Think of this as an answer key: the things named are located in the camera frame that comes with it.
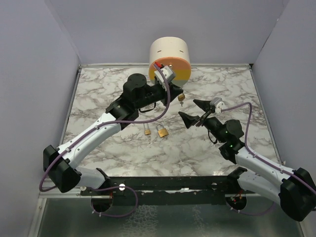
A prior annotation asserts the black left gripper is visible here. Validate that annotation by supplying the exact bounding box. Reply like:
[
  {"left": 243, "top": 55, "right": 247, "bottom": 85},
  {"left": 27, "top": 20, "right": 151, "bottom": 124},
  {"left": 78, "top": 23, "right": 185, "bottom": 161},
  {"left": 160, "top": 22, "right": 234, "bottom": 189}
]
[{"left": 136, "top": 82, "right": 184, "bottom": 110}]

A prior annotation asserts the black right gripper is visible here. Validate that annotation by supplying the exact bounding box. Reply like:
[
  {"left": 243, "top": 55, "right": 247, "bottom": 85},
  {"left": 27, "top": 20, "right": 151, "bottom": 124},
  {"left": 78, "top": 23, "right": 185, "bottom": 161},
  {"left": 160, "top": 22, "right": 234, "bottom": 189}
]
[{"left": 179, "top": 99, "right": 226, "bottom": 143}]

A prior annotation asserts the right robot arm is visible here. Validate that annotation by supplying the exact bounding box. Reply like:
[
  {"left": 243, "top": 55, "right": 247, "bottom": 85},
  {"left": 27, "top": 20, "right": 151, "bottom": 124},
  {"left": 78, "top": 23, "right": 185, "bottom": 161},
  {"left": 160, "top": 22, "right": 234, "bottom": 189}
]
[{"left": 179, "top": 98, "right": 316, "bottom": 222}]

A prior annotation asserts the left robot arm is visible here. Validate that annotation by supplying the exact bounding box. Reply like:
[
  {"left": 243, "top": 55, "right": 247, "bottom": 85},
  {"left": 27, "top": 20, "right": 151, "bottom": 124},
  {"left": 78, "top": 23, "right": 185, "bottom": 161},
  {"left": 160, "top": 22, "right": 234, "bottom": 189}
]
[{"left": 43, "top": 72, "right": 183, "bottom": 195}]

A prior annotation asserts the round three-drawer storage box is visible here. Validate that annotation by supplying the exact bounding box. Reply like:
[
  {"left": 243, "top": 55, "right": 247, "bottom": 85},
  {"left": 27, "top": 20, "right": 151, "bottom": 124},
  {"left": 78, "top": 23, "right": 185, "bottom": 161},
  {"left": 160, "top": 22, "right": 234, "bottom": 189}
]
[{"left": 149, "top": 37, "right": 191, "bottom": 87}]

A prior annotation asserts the medium brass padlock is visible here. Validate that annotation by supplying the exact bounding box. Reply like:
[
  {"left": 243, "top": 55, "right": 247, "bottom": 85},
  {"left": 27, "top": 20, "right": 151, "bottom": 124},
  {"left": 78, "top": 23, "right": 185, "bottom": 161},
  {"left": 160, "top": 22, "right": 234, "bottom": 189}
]
[{"left": 156, "top": 123, "right": 169, "bottom": 138}]

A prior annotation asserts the small brass padlock long shackle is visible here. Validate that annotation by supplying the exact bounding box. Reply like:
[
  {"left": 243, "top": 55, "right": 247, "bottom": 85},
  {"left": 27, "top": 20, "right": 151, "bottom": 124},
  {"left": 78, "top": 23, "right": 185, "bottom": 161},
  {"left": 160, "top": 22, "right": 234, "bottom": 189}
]
[{"left": 143, "top": 123, "right": 151, "bottom": 136}]

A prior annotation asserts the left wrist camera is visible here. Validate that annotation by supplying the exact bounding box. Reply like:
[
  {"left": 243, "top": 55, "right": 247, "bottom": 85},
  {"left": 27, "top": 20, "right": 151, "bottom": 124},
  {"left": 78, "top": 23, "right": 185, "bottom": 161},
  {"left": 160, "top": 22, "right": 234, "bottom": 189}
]
[{"left": 154, "top": 62, "right": 176, "bottom": 91}]

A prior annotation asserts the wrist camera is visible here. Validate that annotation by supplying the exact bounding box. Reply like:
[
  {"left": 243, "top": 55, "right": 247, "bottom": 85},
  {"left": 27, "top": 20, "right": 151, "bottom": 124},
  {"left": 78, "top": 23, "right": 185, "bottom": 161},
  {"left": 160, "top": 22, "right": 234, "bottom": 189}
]
[
  {"left": 210, "top": 97, "right": 225, "bottom": 114},
  {"left": 154, "top": 62, "right": 176, "bottom": 91}
]

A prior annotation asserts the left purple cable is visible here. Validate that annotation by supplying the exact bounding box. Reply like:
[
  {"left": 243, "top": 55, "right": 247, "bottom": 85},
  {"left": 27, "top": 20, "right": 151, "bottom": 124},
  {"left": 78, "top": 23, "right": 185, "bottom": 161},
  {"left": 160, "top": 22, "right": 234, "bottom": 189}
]
[{"left": 39, "top": 63, "right": 171, "bottom": 192}]

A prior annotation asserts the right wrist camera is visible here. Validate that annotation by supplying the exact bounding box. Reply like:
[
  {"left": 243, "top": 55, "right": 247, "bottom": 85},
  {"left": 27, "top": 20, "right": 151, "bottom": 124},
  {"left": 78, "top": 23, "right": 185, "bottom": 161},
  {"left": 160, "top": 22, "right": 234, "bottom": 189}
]
[{"left": 210, "top": 97, "right": 225, "bottom": 114}]

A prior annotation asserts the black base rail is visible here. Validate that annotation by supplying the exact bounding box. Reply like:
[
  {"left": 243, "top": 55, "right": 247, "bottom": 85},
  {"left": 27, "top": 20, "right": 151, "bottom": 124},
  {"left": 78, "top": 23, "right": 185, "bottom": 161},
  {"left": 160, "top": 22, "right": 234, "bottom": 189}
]
[{"left": 80, "top": 167, "right": 246, "bottom": 206}]

